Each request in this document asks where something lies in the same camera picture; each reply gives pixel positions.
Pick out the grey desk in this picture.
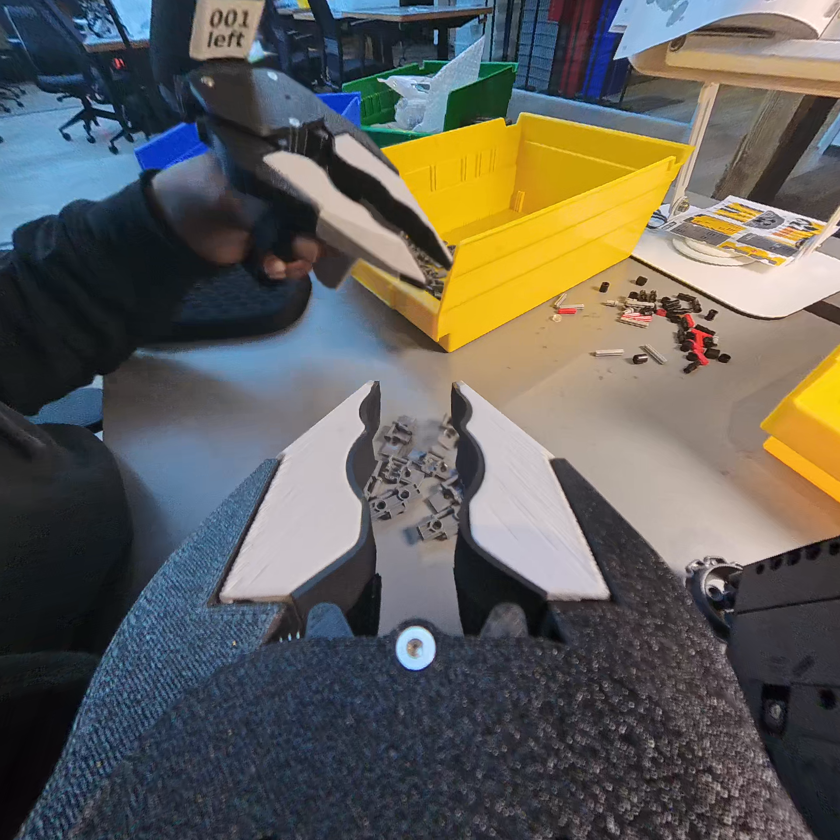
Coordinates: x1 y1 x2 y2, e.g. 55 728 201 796
98 190 840 631

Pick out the green storage bin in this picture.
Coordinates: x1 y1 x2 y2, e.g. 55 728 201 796
341 60 519 148

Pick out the person's left hand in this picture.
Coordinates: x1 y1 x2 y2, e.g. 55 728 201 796
146 153 322 281

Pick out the toy building instruction booklet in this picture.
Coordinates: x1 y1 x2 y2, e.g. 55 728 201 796
613 0 840 60

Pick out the pile of grey track links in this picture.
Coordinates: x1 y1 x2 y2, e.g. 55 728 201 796
400 236 458 300

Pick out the blue storage bin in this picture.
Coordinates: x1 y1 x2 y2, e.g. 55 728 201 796
134 92 362 173

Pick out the yellow storage bin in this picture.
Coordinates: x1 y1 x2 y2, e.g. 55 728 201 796
351 112 695 353
761 344 840 503

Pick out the bubble wrap sheet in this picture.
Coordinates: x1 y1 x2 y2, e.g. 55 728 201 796
377 36 490 135

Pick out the black office chair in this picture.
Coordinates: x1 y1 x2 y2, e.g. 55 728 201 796
36 0 135 155

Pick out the yellow black sticker sheet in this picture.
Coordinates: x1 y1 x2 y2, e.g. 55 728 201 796
659 195 829 266

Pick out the white book stand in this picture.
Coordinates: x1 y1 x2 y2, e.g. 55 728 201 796
626 13 840 320

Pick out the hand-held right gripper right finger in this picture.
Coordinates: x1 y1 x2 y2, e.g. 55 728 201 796
451 381 613 637

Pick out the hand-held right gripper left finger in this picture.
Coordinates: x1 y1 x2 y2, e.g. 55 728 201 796
218 381 383 636

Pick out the scatter of black red pins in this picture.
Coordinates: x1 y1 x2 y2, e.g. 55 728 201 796
550 276 733 375

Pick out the background table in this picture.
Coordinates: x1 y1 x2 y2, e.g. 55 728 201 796
276 3 493 63

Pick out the person's left forearm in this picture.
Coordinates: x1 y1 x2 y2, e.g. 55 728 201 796
0 174 173 416

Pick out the rough wooden post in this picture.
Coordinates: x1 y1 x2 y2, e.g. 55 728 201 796
712 92 840 204

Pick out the small grey track link cluster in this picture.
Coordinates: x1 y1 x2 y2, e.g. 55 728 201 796
363 415 466 546

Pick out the black toy vehicle model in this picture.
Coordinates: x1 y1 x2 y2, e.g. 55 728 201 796
686 537 840 840

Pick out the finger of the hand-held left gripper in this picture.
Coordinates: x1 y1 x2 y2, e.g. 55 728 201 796
328 133 456 269
261 151 431 291

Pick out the black armrest pad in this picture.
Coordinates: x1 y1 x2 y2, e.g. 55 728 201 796
147 262 314 345

